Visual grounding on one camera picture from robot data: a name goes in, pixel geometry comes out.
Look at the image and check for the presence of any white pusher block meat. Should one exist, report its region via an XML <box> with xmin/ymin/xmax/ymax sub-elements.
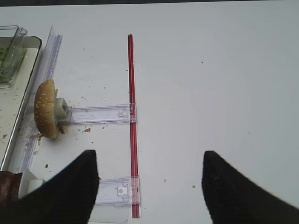
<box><xmin>18</xmin><ymin>169</ymin><xmax>46</xmax><ymax>199</ymax></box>

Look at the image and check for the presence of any right lower clear track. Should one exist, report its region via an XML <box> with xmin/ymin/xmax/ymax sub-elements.
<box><xmin>95</xmin><ymin>176</ymin><xmax>141</xmax><ymax>206</ymax></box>

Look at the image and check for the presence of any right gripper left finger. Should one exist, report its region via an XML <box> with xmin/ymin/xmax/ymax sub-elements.
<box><xmin>0</xmin><ymin>150</ymin><xmax>99</xmax><ymax>224</ymax></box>

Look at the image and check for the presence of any clear track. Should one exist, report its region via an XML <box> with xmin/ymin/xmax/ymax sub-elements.
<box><xmin>65</xmin><ymin>104</ymin><xmax>137</xmax><ymax>125</ymax></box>
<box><xmin>95</xmin><ymin>176</ymin><xmax>141</xmax><ymax>206</ymax></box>

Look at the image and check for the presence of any white pusher block right bun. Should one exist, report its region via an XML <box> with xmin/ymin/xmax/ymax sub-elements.
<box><xmin>54</xmin><ymin>98</ymin><xmax>71</xmax><ymax>123</ymax></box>

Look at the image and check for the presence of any right upper clear track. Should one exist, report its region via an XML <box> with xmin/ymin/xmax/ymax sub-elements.
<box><xmin>65</xmin><ymin>104</ymin><xmax>137</xmax><ymax>125</ymax></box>

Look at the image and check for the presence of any white metal tray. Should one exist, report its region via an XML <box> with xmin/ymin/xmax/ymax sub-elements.
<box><xmin>0</xmin><ymin>36</ymin><xmax>42</xmax><ymax>171</ymax></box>

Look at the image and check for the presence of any right red rod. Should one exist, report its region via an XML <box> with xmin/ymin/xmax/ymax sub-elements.
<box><xmin>127</xmin><ymin>34</ymin><xmax>142</xmax><ymax>218</ymax></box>

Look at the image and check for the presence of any green lettuce pile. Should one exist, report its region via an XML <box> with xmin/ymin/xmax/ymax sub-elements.
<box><xmin>0</xmin><ymin>48</ymin><xmax>9</xmax><ymax>85</ymax></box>

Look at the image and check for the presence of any stack of meat slices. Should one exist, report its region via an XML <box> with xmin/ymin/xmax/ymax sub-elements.
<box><xmin>0</xmin><ymin>171</ymin><xmax>22</xmax><ymax>209</ymax></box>

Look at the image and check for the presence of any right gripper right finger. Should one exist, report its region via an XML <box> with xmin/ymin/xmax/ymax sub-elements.
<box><xmin>202</xmin><ymin>151</ymin><xmax>299</xmax><ymax>224</ymax></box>

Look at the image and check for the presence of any right clear long rail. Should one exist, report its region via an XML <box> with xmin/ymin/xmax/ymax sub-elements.
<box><xmin>20</xmin><ymin>27</ymin><xmax>62</xmax><ymax>172</ymax></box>

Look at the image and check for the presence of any clear plastic container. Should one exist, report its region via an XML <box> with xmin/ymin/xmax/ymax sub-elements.
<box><xmin>0</xmin><ymin>25</ymin><xmax>27</xmax><ymax>89</ymax></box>

